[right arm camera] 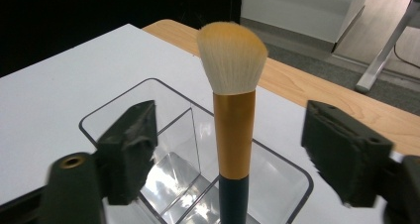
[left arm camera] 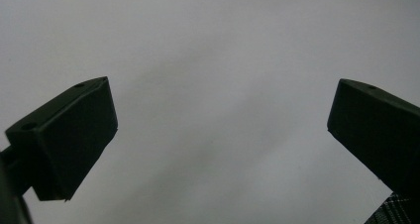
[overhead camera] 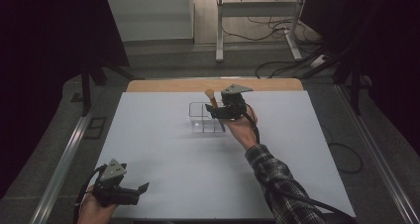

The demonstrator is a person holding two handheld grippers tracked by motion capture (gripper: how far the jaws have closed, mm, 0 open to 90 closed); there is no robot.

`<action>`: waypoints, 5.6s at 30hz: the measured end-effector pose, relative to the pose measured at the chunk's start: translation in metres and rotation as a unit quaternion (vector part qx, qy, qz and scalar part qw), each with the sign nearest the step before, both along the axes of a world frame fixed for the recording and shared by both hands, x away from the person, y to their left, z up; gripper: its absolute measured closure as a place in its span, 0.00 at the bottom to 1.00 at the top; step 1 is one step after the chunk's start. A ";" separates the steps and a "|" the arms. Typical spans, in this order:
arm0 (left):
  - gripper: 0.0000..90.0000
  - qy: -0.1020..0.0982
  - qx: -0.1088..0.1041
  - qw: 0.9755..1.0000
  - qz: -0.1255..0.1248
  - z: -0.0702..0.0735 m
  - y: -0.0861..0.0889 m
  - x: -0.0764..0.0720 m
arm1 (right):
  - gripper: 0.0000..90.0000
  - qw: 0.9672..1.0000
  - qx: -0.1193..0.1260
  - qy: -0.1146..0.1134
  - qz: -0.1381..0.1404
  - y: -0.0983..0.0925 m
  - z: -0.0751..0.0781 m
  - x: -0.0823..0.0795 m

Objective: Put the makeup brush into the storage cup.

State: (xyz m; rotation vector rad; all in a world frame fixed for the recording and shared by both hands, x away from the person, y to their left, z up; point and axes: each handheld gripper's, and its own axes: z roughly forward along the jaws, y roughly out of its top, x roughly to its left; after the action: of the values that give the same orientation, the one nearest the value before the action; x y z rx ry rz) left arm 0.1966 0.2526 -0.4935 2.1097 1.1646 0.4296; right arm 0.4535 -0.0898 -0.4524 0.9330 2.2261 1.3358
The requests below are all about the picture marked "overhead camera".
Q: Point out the aluminium floor rail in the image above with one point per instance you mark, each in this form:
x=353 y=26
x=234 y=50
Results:
x=59 y=174
x=379 y=158

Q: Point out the clear acrylic organizer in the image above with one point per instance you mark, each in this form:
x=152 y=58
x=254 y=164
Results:
x=198 y=125

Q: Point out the black metal stand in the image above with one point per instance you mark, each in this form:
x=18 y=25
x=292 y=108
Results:
x=356 y=91
x=86 y=91

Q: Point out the white cabinet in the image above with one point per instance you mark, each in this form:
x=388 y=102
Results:
x=148 y=16

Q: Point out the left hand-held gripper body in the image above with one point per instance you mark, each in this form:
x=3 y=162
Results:
x=114 y=192

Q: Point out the black curtain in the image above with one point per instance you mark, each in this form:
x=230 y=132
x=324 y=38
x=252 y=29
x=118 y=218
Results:
x=389 y=52
x=43 y=52

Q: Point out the white metal desk frame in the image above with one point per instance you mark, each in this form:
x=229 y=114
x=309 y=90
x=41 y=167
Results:
x=254 y=9

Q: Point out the makeup brush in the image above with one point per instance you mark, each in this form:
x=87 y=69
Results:
x=211 y=100

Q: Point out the white power strip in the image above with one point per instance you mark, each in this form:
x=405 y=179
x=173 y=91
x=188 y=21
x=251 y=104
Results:
x=319 y=61

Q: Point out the person's right hand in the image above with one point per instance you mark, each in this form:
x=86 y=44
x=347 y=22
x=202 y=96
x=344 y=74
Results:
x=244 y=131

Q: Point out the white table mat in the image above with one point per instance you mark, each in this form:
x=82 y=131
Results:
x=181 y=184

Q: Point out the person's left hand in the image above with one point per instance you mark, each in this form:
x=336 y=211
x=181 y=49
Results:
x=92 y=212

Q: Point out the wooden table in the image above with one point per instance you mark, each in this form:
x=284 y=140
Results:
x=165 y=85

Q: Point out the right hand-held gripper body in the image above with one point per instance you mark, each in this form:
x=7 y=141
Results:
x=232 y=108

